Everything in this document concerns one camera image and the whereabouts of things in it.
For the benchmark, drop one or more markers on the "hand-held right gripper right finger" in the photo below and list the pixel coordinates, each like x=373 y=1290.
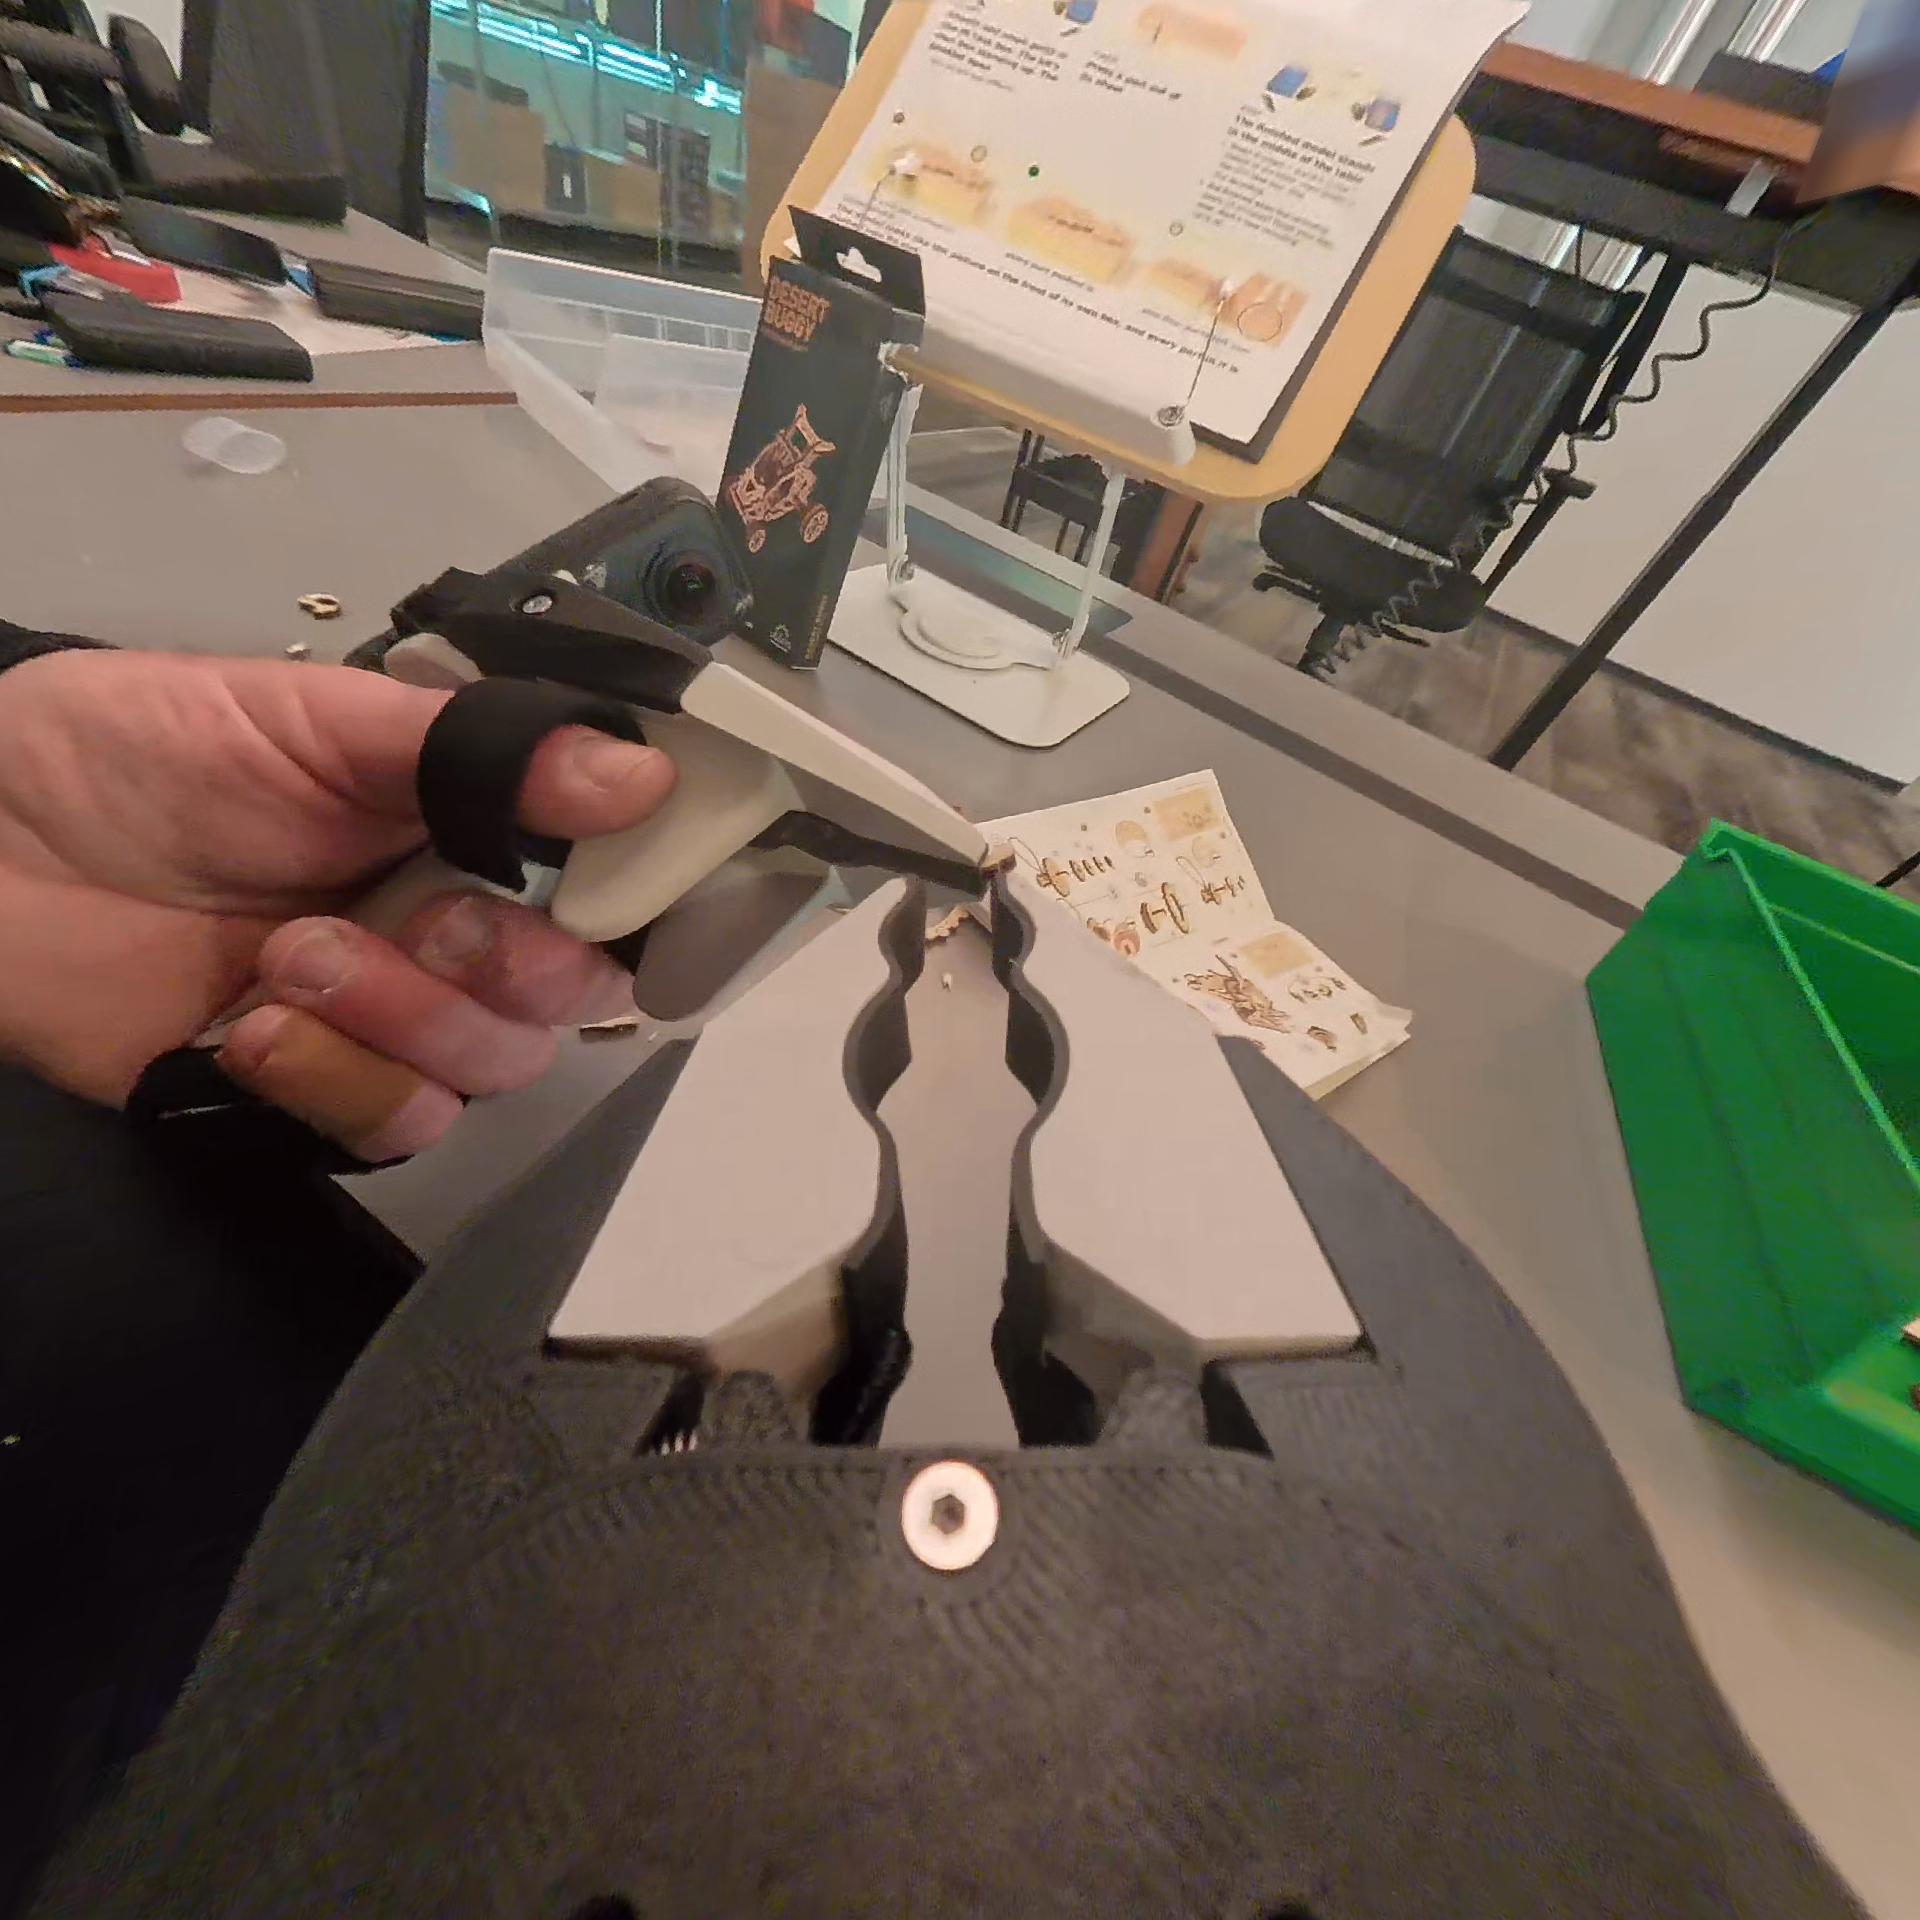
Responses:
x=1201 y=1200

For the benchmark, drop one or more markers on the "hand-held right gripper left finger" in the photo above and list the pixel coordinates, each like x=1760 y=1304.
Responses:
x=720 y=1200

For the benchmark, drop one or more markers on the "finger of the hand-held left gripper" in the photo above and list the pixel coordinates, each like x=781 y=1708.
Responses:
x=809 y=751
x=720 y=944

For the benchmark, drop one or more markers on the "wooden hub disc part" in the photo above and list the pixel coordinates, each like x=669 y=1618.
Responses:
x=942 y=926

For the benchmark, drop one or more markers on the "dark green model box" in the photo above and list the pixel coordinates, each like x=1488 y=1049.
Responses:
x=818 y=421

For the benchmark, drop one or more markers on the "person's left hand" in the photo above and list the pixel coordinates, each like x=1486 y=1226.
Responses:
x=182 y=810

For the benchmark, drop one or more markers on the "white document stand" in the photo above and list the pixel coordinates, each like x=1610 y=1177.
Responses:
x=1019 y=661

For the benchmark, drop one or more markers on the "clear plastic container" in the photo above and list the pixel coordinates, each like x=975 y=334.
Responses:
x=599 y=359

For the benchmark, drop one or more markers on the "open instruction booklet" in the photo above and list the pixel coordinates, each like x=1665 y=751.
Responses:
x=1201 y=916

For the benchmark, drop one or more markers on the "black pouch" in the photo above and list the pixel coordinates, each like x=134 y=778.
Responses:
x=182 y=341
x=399 y=298

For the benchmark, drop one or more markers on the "small clear plastic cup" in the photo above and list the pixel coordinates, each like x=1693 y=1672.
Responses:
x=233 y=446

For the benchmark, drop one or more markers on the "green plastic bin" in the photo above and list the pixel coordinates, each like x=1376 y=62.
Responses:
x=1725 y=1126

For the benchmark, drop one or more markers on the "printed instruction sheet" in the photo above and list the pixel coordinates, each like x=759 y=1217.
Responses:
x=1142 y=182

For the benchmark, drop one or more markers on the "black office chair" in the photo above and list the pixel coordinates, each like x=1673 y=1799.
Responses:
x=1470 y=406

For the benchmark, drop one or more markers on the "background desk black legs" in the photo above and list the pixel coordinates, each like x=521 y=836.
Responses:
x=1634 y=135

